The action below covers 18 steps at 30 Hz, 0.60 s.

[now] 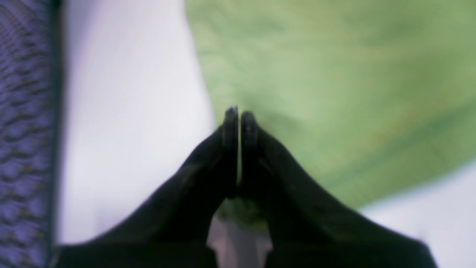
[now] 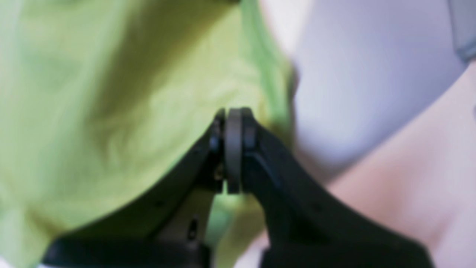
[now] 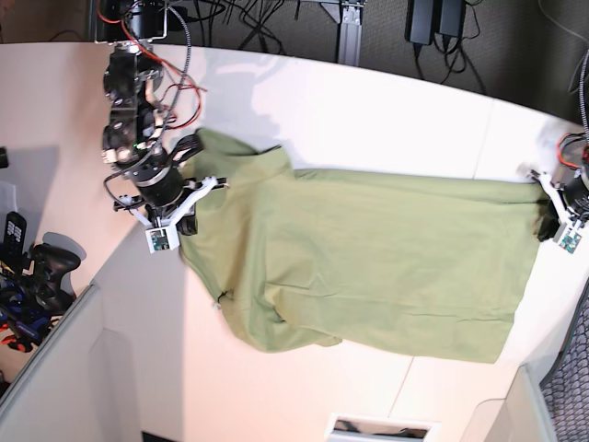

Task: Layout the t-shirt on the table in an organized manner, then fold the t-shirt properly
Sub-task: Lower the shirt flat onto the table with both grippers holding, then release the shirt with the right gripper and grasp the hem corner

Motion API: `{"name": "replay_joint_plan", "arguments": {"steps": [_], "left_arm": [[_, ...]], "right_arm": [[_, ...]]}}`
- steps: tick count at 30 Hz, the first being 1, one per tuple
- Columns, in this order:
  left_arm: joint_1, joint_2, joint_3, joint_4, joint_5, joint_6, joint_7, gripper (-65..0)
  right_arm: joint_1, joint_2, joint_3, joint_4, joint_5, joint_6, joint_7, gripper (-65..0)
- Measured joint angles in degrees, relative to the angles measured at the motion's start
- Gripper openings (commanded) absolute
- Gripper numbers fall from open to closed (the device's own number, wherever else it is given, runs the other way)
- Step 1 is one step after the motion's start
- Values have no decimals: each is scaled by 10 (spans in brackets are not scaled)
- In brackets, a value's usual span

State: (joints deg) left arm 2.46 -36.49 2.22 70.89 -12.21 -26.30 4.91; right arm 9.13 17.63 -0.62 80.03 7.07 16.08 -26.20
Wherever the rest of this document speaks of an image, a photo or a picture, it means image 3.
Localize black power adapter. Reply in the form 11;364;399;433
405;0;435;45
436;0;466;38

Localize white paper sheet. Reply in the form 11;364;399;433
0;181;17;213

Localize grey partition panel left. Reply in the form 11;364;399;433
1;285;142;442

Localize black power adapter right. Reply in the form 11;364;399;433
436;0;466;38

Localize green t-shirt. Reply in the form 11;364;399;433
180;129;547;363

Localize white cable grommet tray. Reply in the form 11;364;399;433
324;413;441;442

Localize grey partition panel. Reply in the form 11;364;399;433
461;366;557;442
1;285;142;442

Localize black power adapter left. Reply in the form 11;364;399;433
405;0;435;45

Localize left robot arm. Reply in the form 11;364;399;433
528;56;588;254

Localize black game controller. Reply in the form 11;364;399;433
29;243;81;314

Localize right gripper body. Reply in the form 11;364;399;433
113;168;228;250

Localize black remote control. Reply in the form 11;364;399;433
1;212;27;270

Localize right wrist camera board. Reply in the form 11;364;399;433
145;228;170;253

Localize grey partition panel right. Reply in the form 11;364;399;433
461;366;557;442

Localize blue orange clamp tools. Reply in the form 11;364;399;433
1;263;58;353

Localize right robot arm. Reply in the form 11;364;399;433
95;1;227;252

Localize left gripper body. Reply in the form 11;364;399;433
528;169;588;236

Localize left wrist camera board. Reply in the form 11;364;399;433
555;226;583;254

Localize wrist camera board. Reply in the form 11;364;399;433
555;226;583;254
145;228;170;253

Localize aluminium frame post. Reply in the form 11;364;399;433
318;0;365;67

